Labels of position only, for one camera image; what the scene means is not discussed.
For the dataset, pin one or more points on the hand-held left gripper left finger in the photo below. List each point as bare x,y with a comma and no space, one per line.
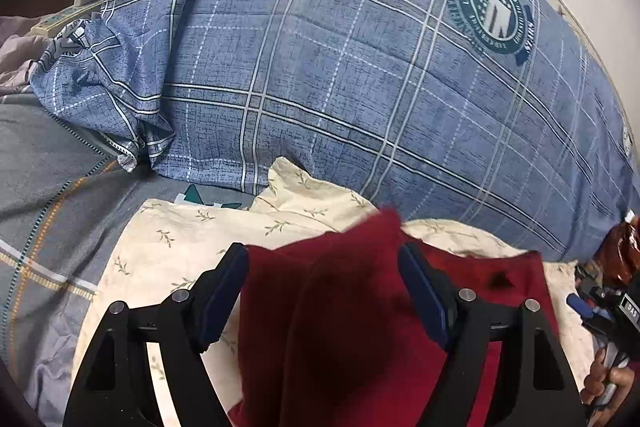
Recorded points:
225,297

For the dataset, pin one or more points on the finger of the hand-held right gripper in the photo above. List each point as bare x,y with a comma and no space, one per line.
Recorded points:
580,304

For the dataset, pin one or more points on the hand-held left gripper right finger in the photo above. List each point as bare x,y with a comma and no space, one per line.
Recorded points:
425,297

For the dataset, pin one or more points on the dark red fleece garment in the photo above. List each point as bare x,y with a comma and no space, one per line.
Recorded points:
340,317

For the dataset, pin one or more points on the person's right hand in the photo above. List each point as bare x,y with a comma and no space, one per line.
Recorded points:
620,379

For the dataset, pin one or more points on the brown glossy plastic bag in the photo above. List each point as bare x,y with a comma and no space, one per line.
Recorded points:
622,252

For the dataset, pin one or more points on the cream leaf-print pillow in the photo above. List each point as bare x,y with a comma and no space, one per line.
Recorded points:
165,257

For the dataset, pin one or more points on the green and white cloth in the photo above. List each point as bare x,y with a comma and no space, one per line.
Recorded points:
190,196

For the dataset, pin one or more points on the grey striped bed sheet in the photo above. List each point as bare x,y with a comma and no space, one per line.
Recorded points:
60,167

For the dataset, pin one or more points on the blue plaid pillow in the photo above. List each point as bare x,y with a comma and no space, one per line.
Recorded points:
325,82

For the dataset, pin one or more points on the pale purple cloth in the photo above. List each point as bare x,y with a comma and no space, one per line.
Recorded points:
15,57

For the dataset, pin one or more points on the beige power strip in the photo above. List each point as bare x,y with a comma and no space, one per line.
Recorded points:
55,23

